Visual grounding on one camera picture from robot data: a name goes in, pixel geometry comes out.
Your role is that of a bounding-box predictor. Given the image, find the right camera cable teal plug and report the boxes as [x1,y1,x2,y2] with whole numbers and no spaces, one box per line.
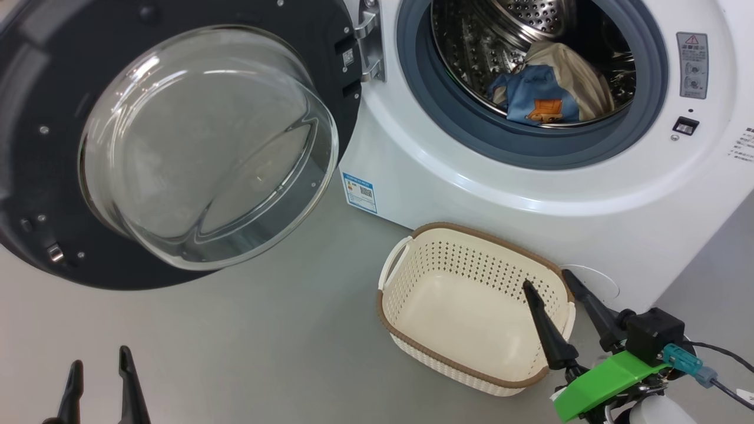
[662,343,754,411]

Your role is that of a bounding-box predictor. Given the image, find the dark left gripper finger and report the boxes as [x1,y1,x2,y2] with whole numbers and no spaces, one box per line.
[117,345,151,424]
[42,360,85,424]

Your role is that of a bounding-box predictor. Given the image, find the blue energy label sticker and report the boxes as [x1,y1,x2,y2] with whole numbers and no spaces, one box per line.
[342,171,378,214]

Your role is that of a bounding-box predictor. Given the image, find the blue garment with orange prints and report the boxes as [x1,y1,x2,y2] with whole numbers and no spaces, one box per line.
[487,64,581,126]

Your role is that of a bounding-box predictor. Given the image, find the black right camera cable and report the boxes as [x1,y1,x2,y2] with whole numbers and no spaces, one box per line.
[683,340,754,375]

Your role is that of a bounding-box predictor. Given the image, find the metal washer door hinge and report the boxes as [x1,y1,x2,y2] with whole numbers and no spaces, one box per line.
[352,0,388,84]

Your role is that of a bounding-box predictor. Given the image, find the white front-load washing machine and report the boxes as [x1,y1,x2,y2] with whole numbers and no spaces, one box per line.
[338,0,754,314]

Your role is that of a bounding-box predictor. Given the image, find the cream basket with brown rim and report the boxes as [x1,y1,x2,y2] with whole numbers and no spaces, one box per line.
[376,221,577,397]

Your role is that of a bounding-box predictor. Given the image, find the grey warning sticker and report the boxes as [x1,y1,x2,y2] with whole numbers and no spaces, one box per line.
[676,32,710,100]

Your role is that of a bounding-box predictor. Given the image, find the dark round glass washer door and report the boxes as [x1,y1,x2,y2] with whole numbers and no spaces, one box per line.
[0,0,363,291]

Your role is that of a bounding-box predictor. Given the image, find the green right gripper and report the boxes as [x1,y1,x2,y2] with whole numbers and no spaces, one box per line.
[522,269,672,423]

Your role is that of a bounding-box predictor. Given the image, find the cream white garment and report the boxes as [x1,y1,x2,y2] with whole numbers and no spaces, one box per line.
[523,41,617,123]

